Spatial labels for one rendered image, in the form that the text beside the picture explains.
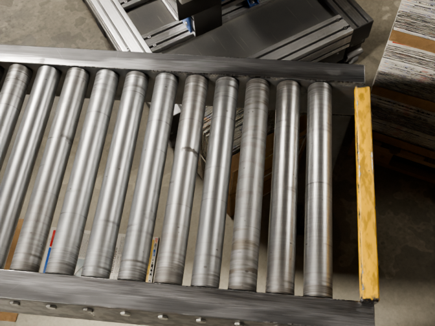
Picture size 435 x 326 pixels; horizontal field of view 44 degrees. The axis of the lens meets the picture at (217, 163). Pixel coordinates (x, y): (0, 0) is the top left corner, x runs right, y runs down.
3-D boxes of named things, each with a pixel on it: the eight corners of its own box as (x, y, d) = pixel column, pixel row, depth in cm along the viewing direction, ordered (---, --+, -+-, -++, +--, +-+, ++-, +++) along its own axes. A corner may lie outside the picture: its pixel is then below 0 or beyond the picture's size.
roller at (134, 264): (175, 85, 118) (182, 72, 114) (140, 295, 96) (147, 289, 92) (153, 77, 117) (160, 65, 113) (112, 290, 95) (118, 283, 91)
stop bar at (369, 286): (369, 91, 109) (371, 85, 107) (379, 304, 88) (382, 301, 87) (353, 90, 109) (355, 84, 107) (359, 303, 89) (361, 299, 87)
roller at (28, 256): (94, 77, 119) (88, 63, 115) (39, 284, 97) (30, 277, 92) (72, 76, 120) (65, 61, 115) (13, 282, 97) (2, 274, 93)
